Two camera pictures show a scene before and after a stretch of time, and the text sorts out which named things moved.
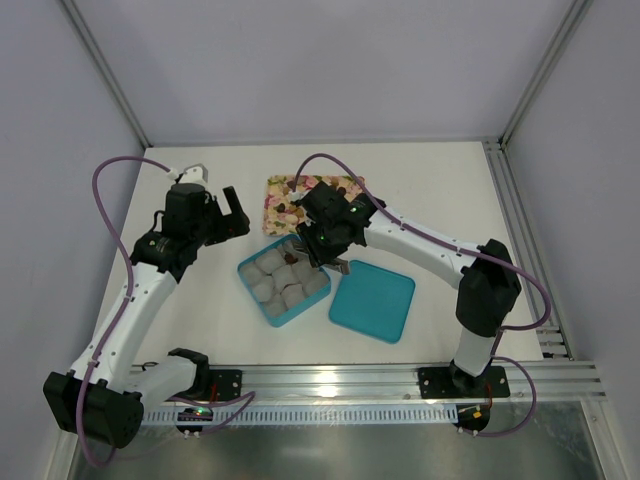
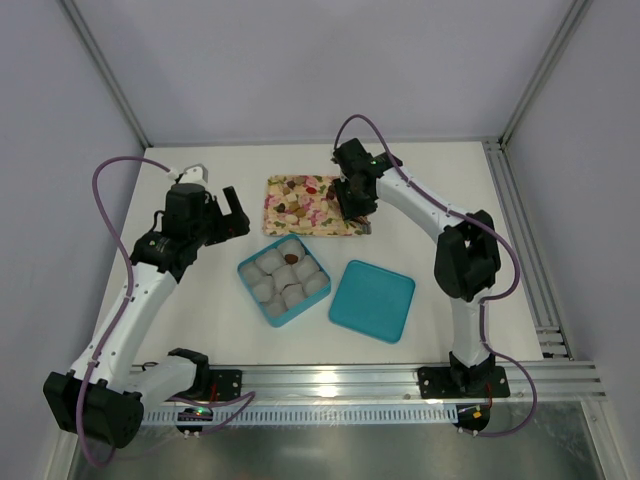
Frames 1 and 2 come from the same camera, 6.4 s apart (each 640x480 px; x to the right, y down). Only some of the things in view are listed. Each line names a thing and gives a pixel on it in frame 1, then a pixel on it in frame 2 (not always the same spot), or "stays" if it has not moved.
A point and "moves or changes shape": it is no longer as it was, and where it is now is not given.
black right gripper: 317,248 to 353,198
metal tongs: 302,247 moves or changes shape
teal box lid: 374,301 stays
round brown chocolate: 291,259 stays
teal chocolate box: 283,278 stays
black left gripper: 220,220 stays
